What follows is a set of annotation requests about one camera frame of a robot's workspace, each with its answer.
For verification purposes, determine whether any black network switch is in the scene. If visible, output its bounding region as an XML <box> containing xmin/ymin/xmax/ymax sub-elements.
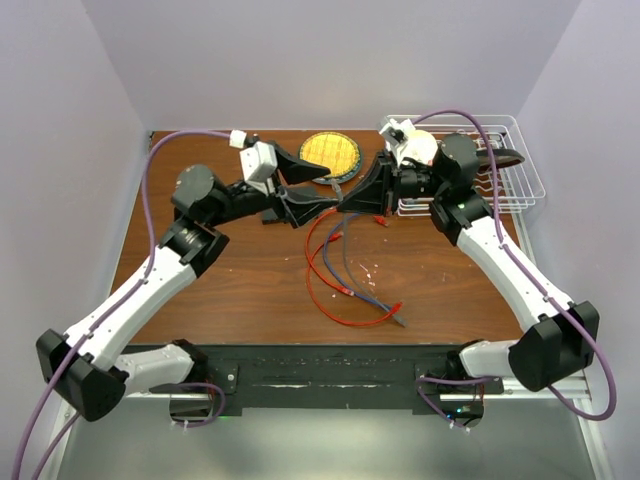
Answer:
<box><xmin>260</xmin><ymin>208</ymin><xmax>289</xmax><ymax>225</ymax></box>

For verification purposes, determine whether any yellow round plate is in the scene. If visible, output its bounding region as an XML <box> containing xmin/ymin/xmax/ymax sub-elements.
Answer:
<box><xmin>299</xmin><ymin>131</ymin><xmax>363</xmax><ymax>185</ymax></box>

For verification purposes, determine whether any grey ethernet cable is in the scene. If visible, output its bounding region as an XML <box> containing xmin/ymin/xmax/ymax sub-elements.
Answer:
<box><xmin>329</xmin><ymin>182</ymin><xmax>409</xmax><ymax>329</ymax></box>

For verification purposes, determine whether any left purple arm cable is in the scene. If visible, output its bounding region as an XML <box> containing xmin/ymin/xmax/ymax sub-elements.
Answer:
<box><xmin>17</xmin><ymin>128</ymin><xmax>249</xmax><ymax>480</ymax></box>

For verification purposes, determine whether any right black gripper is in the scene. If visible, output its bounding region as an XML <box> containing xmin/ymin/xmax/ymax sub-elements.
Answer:
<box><xmin>337</xmin><ymin>149</ymin><xmax>447</xmax><ymax>218</ymax></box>

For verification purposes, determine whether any aluminium frame rail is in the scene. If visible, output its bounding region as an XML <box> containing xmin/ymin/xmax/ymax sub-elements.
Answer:
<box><xmin>42</xmin><ymin>374</ymin><xmax>612</xmax><ymax>479</ymax></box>

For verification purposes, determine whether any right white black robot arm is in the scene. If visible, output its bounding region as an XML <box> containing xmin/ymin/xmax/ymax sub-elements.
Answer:
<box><xmin>338</xmin><ymin>132</ymin><xmax>599</xmax><ymax>393</ymax></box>

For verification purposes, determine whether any white wire dish rack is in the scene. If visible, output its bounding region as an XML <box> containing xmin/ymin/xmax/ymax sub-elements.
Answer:
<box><xmin>416</xmin><ymin>114</ymin><xmax>546</xmax><ymax>215</ymax></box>

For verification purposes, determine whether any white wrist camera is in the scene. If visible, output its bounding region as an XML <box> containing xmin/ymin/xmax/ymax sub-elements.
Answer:
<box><xmin>378</xmin><ymin>116</ymin><xmax>415</xmax><ymax>163</ymax></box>
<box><xmin>240</xmin><ymin>141</ymin><xmax>277</xmax><ymax>195</ymax></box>

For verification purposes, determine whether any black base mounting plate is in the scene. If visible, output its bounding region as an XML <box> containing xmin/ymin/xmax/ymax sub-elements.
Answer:
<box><xmin>148</xmin><ymin>344</ymin><xmax>504</xmax><ymax>419</ymax></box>

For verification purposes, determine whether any blue ethernet cable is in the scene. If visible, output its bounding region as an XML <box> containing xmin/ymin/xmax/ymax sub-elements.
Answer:
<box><xmin>320</xmin><ymin>213</ymin><xmax>396</xmax><ymax>314</ymax></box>

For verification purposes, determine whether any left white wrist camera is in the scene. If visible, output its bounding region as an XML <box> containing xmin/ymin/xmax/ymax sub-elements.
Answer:
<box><xmin>240</xmin><ymin>141</ymin><xmax>277</xmax><ymax>195</ymax></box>

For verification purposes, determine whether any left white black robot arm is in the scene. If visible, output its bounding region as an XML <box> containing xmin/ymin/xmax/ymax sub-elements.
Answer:
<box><xmin>36</xmin><ymin>137</ymin><xmax>337</xmax><ymax>422</ymax></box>

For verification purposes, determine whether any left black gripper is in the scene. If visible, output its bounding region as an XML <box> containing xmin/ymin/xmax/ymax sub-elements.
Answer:
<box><xmin>208</xmin><ymin>141</ymin><xmax>339</xmax><ymax>227</ymax></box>

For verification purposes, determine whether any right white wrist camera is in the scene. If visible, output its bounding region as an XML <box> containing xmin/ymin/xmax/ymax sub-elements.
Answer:
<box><xmin>378</xmin><ymin>116</ymin><xmax>415</xmax><ymax>163</ymax></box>

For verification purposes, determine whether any long red ethernet cable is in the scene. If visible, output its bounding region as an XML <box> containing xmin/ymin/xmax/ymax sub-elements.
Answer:
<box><xmin>304</xmin><ymin>208</ymin><xmax>405</xmax><ymax>329</ymax></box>

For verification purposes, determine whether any cream plate in rack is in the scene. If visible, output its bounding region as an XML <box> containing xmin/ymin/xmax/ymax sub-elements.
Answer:
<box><xmin>403</xmin><ymin>130</ymin><xmax>438</xmax><ymax>166</ymax></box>

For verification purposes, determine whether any dark brown plate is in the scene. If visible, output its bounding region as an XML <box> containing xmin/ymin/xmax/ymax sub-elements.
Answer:
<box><xmin>476</xmin><ymin>148</ymin><xmax>525</xmax><ymax>174</ymax></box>

